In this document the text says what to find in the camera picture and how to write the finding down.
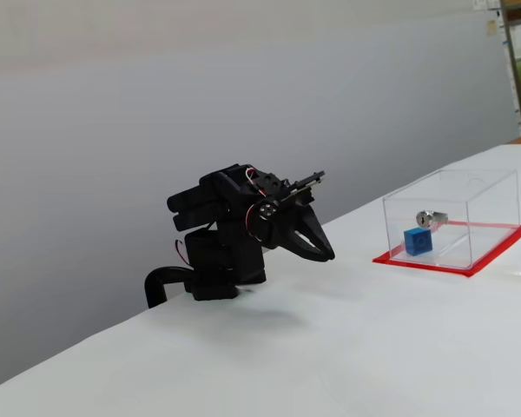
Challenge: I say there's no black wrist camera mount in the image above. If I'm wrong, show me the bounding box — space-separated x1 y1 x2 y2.
281 170 326 205

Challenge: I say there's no silver cam lock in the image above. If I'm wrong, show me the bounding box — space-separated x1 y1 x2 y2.
415 209 449 229

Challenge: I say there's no blue lego brick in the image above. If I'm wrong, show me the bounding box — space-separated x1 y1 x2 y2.
403 226 434 257

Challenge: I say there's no transparent plastic box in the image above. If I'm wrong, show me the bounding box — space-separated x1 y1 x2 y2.
381 169 521 271

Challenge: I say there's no red white gripper servo cable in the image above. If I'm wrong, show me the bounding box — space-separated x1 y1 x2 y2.
244 202 261 240

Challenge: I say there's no metal shelf frame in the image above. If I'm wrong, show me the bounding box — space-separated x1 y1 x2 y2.
500 0 521 136

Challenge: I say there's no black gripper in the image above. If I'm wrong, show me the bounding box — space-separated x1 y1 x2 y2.
254 200 335 263

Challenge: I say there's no black table clamp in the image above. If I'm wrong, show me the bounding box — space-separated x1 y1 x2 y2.
144 265 193 309

